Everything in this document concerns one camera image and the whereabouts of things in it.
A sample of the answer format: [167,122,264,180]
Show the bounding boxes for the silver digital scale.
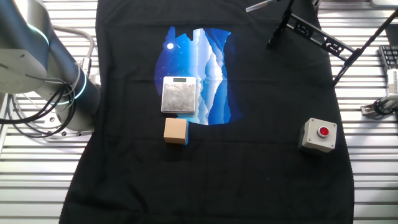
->
[160,76,197,114]

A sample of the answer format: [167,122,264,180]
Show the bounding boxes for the wooden cube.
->
[163,117,190,146]

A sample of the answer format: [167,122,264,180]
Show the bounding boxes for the black cloth with blue print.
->
[58,0,355,224]

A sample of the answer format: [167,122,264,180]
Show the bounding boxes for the grey box with red button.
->
[297,117,338,156]

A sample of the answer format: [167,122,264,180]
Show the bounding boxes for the black keyboard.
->
[378,44,398,72]

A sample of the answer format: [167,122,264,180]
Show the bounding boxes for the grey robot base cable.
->
[54,26,96,78]

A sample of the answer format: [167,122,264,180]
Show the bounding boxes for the small silver metal bracket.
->
[360,95,398,118]

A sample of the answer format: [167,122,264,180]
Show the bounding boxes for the silver ribbed camera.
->
[385,68,398,101]

